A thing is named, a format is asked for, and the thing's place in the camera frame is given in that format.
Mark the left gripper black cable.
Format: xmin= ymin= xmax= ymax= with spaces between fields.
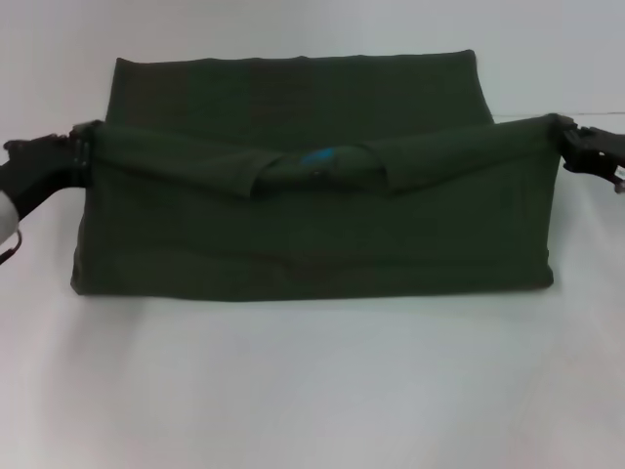
xmin=0 ymin=229 xmax=24 ymax=266

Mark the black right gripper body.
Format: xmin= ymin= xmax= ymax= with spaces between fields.
xmin=561 ymin=125 xmax=625 ymax=194

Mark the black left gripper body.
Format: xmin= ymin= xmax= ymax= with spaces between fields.
xmin=0 ymin=135 xmax=84 ymax=217

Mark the dark green printed t-shirt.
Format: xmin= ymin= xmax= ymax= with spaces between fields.
xmin=69 ymin=48 xmax=561 ymax=300

